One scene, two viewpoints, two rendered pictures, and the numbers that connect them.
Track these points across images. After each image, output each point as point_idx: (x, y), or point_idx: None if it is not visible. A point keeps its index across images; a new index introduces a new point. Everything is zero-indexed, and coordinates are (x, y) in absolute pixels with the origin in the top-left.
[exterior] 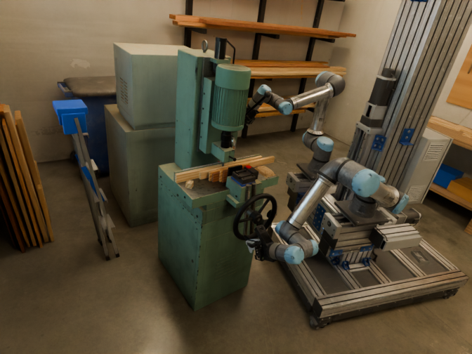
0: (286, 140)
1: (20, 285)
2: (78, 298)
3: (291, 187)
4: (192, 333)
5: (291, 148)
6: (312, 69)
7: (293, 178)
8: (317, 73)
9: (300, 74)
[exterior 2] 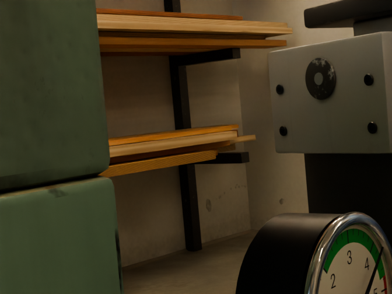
0: (185, 270)
1: None
2: None
3: (345, 139)
4: None
5: (208, 284)
6: (196, 23)
7: (340, 39)
8: (214, 26)
9: (164, 28)
